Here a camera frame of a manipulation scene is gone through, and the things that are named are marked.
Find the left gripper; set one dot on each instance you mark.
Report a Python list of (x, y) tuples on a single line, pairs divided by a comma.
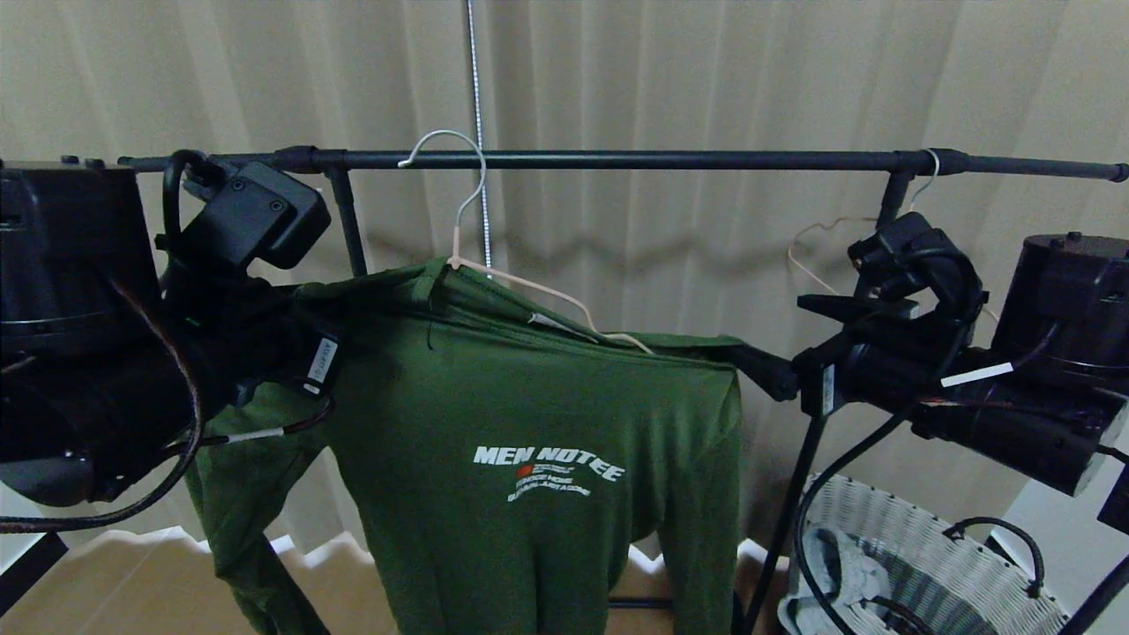
[(88, 423)]

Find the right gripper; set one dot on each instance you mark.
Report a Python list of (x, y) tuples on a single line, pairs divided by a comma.
[(970, 414)]

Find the pink clothes hanger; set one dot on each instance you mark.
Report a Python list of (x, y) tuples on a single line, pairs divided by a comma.
[(520, 282), (792, 254)]

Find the green long-sleeved shirt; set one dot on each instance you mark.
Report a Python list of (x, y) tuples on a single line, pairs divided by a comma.
[(494, 397)]

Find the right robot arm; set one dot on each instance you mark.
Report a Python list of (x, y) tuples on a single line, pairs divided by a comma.
[(1067, 309)]

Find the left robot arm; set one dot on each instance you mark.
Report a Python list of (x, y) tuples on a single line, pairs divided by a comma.
[(62, 256)]

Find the white laundry basket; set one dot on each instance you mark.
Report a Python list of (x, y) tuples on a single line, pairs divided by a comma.
[(908, 529)]

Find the black clothes rack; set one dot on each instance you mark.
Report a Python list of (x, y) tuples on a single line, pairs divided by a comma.
[(706, 160)]

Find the pale grey garment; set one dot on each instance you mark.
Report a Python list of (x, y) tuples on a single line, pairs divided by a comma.
[(847, 573)]

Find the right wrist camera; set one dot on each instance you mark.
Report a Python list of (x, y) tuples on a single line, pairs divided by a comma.
[(891, 251)]

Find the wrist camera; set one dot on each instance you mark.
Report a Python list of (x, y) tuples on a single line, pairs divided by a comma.
[(891, 251), (256, 212)]

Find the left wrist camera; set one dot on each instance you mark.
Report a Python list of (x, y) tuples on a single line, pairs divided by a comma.
[(256, 212)]

